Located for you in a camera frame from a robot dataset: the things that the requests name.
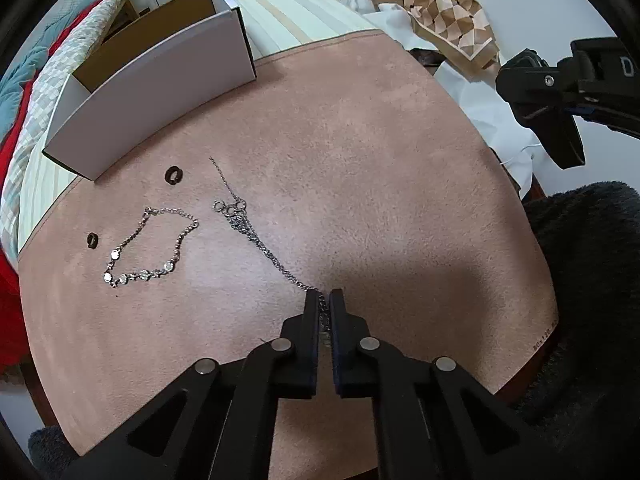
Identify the teal quilted blanket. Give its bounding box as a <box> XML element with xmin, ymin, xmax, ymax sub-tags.
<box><xmin>0</xmin><ymin>0</ymin><xmax>121</xmax><ymax>133</ymax></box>

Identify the silver chain necklace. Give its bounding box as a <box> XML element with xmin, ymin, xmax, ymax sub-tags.
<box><xmin>208</xmin><ymin>157</ymin><xmax>332</xmax><ymax>346</ymax></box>

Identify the wooden furniture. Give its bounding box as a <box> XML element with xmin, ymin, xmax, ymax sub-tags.
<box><xmin>117</xmin><ymin>0</ymin><xmax>151</xmax><ymax>28</ymax></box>

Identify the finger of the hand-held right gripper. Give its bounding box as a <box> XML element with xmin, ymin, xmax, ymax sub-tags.
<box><xmin>495</xmin><ymin>48</ymin><xmax>586</xmax><ymax>169</ymax></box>

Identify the checkered grey quilt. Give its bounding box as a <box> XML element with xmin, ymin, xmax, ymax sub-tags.
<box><xmin>0</xmin><ymin>0</ymin><xmax>123</xmax><ymax>256</ymax></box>

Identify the dark fuzzy blanket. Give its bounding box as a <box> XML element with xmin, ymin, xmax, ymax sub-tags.
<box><xmin>510</xmin><ymin>180</ymin><xmax>640</xmax><ymax>428</ymax></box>

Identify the pink suede mat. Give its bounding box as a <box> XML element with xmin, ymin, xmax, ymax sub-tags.
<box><xmin>16</xmin><ymin>29</ymin><xmax>559</xmax><ymax>468</ymax></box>

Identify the brown geometric patterned cloth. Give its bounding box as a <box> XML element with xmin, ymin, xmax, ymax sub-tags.
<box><xmin>365</xmin><ymin>0</ymin><xmax>501</xmax><ymax>73</ymax></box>

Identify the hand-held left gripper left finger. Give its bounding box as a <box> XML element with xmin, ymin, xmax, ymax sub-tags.
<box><xmin>62</xmin><ymin>288</ymin><xmax>321</xmax><ymax>480</ymax></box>

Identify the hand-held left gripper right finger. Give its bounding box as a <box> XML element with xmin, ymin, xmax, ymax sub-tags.
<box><xmin>328</xmin><ymin>288</ymin><xmax>581</xmax><ymax>480</ymax></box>

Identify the white cloth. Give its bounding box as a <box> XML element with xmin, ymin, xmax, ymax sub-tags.
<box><xmin>340</xmin><ymin>0</ymin><xmax>541</xmax><ymax>200</ymax></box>

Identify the silver beaded bracelet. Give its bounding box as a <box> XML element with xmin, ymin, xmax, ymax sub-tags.
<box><xmin>103</xmin><ymin>206</ymin><xmax>200</xmax><ymax>289</ymax></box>

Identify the white cardboard box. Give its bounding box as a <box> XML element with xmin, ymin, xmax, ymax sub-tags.
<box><xmin>42</xmin><ymin>0</ymin><xmax>258</xmax><ymax>182</ymax></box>

